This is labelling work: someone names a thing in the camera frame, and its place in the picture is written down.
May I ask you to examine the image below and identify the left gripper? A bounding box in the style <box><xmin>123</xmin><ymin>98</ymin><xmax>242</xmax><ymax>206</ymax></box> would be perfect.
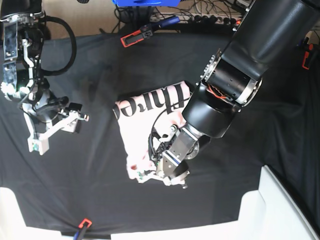
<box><xmin>136</xmin><ymin>161</ymin><xmax>190</xmax><ymax>189</ymax></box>

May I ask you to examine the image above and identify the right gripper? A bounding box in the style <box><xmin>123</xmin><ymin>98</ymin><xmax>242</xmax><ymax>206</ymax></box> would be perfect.
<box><xmin>22</xmin><ymin>96</ymin><xmax>90</xmax><ymax>156</ymax></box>

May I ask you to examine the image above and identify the pink T-shirt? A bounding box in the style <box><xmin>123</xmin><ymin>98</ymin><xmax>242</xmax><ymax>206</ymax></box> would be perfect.
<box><xmin>113</xmin><ymin>81</ymin><xmax>191</xmax><ymax>184</ymax></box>

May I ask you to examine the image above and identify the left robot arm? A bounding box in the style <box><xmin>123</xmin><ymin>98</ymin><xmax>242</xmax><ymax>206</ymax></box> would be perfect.
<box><xmin>137</xmin><ymin>0</ymin><xmax>320</xmax><ymax>187</ymax></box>

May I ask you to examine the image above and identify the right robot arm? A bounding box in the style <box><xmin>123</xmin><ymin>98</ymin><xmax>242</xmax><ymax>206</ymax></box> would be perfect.
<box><xmin>0</xmin><ymin>0</ymin><xmax>90</xmax><ymax>155</ymax></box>

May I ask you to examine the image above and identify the black table cloth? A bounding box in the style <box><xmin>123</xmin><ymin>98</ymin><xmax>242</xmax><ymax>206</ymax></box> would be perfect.
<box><xmin>0</xmin><ymin>33</ymin><xmax>320</xmax><ymax>237</ymax></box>

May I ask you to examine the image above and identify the red blue front clamp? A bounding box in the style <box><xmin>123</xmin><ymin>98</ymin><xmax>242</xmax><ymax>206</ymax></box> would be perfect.
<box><xmin>73</xmin><ymin>218</ymin><xmax>92</xmax><ymax>240</ymax></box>

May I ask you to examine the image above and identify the red black blue clamp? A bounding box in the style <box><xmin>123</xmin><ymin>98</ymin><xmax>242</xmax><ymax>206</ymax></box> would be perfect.
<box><xmin>120</xmin><ymin>15</ymin><xmax>180</xmax><ymax>48</ymax></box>

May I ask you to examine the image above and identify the white cabinet left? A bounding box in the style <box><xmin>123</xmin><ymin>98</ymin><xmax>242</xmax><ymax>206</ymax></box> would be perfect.
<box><xmin>0</xmin><ymin>187</ymin><xmax>62</xmax><ymax>240</ymax></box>

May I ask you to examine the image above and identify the black power strip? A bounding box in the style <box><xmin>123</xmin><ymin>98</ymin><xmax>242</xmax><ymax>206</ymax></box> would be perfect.
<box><xmin>185</xmin><ymin>14</ymin><xmax>243</xmax><ymax>26</ymax></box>

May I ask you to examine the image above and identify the red clamp at right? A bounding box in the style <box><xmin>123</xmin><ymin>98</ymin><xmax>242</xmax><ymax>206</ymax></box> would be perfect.
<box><xmin>302</xmin><ymin>37</ymin><xmax>315</xmax><ymax>70</ymax></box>

